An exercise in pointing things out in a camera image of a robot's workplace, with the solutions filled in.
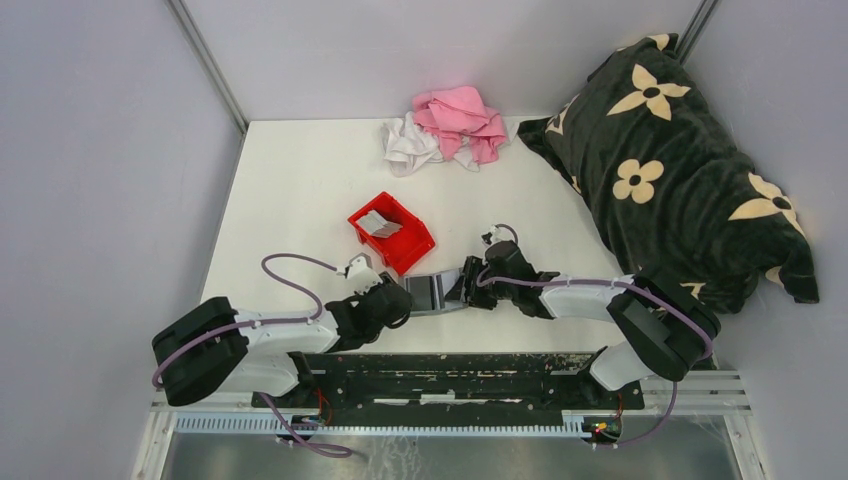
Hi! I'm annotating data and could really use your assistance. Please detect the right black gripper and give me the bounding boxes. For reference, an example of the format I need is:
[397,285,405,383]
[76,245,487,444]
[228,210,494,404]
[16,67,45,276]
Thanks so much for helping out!
[444,255,516,310]

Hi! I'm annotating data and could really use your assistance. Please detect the dark credit card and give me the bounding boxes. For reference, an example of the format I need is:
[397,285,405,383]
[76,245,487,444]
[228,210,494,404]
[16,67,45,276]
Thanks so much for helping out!
[405,276,436,312]

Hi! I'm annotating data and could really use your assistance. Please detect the red plastic bin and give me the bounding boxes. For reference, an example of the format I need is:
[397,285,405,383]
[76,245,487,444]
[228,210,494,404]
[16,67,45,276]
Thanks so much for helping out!
[347,192,435,275]

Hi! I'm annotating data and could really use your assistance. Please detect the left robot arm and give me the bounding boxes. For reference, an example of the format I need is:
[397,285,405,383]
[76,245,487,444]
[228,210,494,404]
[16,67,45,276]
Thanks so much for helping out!
[151,273,413,407]

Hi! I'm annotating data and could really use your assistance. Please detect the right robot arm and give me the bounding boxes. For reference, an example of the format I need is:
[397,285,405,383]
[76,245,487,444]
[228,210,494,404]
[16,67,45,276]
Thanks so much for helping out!
[446,240,721,408]

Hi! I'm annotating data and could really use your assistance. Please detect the stack of cards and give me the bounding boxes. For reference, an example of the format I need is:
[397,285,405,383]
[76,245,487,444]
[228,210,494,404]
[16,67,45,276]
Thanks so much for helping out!
[355,210,403,238]

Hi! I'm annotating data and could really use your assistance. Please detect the white cloth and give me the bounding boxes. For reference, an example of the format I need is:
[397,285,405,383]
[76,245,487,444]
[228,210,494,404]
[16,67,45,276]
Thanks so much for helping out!
[380,110,480,177]

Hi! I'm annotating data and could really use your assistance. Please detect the pink cloth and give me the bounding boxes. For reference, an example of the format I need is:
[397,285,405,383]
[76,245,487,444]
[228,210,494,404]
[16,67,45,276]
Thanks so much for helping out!
[412,86,508,165]

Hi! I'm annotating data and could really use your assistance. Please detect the black floral pillow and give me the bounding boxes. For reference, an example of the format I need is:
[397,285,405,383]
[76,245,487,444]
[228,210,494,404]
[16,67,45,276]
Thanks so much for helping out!
[517,33,820,314]

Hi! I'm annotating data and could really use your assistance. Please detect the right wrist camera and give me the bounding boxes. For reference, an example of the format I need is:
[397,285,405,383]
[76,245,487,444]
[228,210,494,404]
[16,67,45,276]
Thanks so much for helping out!
[481,225,510,247]

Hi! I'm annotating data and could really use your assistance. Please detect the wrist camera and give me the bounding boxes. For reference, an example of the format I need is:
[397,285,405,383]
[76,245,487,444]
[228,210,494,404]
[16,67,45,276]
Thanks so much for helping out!
[481,225,510,247]
[337,253,382,294]

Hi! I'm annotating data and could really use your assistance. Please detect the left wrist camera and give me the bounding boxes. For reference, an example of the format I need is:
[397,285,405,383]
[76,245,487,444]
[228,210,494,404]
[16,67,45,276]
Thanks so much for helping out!
[337,253,382,294]

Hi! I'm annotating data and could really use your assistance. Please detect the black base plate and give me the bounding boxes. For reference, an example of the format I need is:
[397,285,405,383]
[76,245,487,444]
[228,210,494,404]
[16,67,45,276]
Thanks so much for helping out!
[273,353,645,427]

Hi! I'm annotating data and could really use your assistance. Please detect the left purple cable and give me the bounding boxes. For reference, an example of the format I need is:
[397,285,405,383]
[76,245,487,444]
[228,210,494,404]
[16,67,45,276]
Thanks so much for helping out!
[151,252,356,460]

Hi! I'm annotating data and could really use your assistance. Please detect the purple cable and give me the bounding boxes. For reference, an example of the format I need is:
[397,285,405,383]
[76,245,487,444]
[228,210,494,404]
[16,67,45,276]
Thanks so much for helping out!
[475,223,715,450]
[151,252,356,460]

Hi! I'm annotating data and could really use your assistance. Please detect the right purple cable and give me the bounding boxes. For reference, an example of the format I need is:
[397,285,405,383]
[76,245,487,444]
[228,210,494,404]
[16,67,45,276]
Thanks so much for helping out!
[475,223,715,450]

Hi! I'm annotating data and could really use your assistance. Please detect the aluminium rail frame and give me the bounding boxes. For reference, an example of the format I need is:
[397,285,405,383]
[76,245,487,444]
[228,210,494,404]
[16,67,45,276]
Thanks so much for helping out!
[130,370,766,479]

